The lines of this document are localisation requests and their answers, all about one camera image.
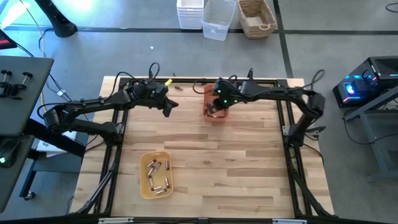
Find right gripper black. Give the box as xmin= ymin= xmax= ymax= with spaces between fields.
xmin=206 ymin=78 xmax=243 ymax=115

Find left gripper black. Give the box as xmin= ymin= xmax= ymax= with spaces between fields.
xmin=132 ymin=80 xmax=180 ymax=119

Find orange plastic bin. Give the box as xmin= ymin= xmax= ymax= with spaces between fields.
xmin=201 ymin=83 xmax=231 ymax=123

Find yellow plastic bin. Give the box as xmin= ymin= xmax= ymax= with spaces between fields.
xmin=139 ymin=151 xmax=174 ymax=200

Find clear plastic storage bin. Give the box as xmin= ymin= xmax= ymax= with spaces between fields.
xmin=201 ymin=0 xmax=237 ymax=42

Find white stacked plastic bins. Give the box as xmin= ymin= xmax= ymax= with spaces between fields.
xmin=176 ymin=0 xmax=205 ymax=30

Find woven wicker basket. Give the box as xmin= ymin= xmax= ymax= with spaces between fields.
xmin=237 ymin=0 xmax=278 ymax=40

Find white printed booklet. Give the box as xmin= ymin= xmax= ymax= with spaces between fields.
xmin=36 ymin=130 xmax=78 ymax=153

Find black stand base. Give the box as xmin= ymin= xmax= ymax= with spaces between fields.
xmin=34 ymin=0 xmax=78 ymax=39

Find black desk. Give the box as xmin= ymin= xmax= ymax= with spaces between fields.
xmin=0 ymin=55 xmax=87 ymax=214

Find black computer tower with lights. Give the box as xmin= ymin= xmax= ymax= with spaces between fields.
xmin=331 ymin=55 xmax=398 ymax=109

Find black clamp with knobs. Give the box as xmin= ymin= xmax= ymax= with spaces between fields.
xmin=0 ymin=69 xmax=34 ymax=101

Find black computer mouse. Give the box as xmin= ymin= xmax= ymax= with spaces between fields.
xmin=0 ymin=139 xmax=21 ymax=169

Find black device with red light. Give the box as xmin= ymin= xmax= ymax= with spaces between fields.
xmin=0 ymin=29 xmax=19 ymax=50

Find black aluminium table frame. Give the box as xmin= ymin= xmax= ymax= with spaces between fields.
xmin=73 ymin=77 xmax=335 ymax=224

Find small grey black bracket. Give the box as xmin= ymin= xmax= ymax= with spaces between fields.
xmin=305 ymin=124 xmax=327 ymax=137

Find silver metal bracket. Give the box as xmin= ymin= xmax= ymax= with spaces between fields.
xmin=98 ymin=217 xmax=135 ymax=224
xmin=272 ymin=218 xmax=308 ymax=224

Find yellow cable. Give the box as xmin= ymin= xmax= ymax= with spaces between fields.
xmin=18 ymin=0 xmax=54 ymax=119

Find grey metal desk frame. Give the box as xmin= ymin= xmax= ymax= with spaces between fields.
xmin=343 ymin=85 xmax=398 ymax=184

